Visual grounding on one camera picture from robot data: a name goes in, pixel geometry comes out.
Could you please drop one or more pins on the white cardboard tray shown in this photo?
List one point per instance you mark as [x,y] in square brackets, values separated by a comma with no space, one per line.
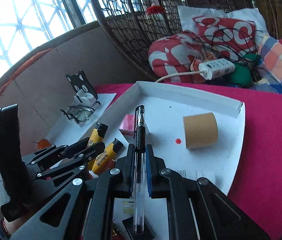
[165,108]

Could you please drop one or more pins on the yellow lighter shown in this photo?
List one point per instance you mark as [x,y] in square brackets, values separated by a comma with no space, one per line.
[97,135]
[103,159]

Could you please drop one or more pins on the black usb charger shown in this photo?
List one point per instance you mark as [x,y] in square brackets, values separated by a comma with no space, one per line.
[146,234]

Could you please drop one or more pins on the red white centre cushion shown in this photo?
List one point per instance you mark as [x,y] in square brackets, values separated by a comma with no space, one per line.
[231,38]

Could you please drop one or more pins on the dark red lipstick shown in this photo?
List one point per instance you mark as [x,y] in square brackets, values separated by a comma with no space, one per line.
[115,234]

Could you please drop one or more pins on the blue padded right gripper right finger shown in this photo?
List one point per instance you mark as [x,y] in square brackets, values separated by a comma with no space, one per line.
[197,209]

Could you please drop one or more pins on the brown wicker egg chair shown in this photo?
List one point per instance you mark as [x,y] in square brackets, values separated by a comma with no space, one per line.
[133,25]

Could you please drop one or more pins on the plaid checkered cushion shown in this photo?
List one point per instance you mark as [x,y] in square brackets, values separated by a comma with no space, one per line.
[270,66]

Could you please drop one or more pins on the red white seat cushion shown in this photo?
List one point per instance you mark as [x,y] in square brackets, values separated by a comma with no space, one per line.
[182,53]

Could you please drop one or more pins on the eyeglasses with paw frames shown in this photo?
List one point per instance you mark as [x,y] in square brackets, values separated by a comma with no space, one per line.
[77,113]

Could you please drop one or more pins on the person left hand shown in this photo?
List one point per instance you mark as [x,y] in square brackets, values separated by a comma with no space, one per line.
[11,227]

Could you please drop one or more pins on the black gel pen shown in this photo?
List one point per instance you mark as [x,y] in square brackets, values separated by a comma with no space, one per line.
[139,170]

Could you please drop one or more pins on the white pillow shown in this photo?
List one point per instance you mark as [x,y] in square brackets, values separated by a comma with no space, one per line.
[221,17]

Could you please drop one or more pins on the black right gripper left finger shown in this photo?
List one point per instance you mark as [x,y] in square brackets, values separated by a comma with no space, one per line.
[83,210]

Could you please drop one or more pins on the brown tape roll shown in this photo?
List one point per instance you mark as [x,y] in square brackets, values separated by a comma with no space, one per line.
[200,130]

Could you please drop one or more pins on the pink eraser box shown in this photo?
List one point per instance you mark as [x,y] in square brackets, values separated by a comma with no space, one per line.
[126,128]

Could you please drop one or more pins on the green plush ball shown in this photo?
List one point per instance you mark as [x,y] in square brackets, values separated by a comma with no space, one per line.
[246,72]

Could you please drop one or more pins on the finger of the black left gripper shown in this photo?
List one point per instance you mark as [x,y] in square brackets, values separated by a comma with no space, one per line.
[80,159]
[67,151]

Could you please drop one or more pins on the small orange fruit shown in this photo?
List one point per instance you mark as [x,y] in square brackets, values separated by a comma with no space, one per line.
[42,144]

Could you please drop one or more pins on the black cat glasses holder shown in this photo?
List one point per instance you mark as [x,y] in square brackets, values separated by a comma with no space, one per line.
[85,93]

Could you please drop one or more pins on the white power strip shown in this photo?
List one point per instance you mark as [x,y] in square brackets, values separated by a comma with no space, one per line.
[208,70]

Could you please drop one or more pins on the white paper sheet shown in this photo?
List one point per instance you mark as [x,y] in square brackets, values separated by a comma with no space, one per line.
[66,131]

